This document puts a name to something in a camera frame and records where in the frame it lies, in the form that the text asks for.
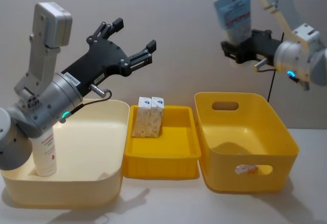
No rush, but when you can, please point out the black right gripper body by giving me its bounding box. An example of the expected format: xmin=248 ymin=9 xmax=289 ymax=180
xmin=236 ymin=29 xmax=283 ymax=64

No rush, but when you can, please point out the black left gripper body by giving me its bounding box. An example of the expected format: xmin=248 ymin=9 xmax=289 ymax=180
xmin=61 ymin=35 xmax=129 ymax=98

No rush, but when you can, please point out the blue-topped white packet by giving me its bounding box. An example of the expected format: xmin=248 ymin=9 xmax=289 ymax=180
xmin=214 ymin=0 xmax=253 ymax=46

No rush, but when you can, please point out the white box with blue mark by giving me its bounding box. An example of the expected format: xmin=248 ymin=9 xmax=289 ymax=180
xmin=146 ymin=96 xmax=165 ymax=138
xmin=132 ymin=96 xmax=152 ymax=138

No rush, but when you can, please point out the shallow yellow plastic tray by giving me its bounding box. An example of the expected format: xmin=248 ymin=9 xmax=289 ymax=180
xmin=122 ymin=104 xmax=202 ymax=180

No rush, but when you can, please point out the cream plastic bin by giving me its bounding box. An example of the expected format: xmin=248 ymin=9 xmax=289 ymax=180
xmin=0 ymin=98 xmax=130 ymax=208

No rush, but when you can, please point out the white tube with red print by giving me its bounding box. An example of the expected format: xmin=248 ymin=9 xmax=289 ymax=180
xmin=32 ymin=127 xmax=58 ymax=177

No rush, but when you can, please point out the small white and red packet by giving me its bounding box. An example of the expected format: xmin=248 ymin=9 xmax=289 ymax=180
xmin=235 ymin=164 xmax=259 ymax=176

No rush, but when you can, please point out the right gripper thin dark cable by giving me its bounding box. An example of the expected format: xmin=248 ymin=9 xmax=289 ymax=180
xmin=252 ymin=57 xmax=282 ymax=73

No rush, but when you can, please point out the gripper thin dark cable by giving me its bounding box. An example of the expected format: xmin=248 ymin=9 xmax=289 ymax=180
xmin=252 ymin=57 xmax=282 ymax=73
xmin=60 ymin=85 xmax=113 ymax=124

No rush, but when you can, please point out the left gripper thin dark cable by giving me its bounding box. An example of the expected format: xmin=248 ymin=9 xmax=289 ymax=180
xmin=60 ymin=85 xmax=113 ymax=124

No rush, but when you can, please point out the thin black hanging cable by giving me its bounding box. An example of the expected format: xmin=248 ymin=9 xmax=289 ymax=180
xmin=267 ymin=0 xmax=297 ymax=102

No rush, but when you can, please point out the yellow plastic basket with handles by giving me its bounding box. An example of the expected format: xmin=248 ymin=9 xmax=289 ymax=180
xmin=194 ymin=92 xmax=300 ymax=193

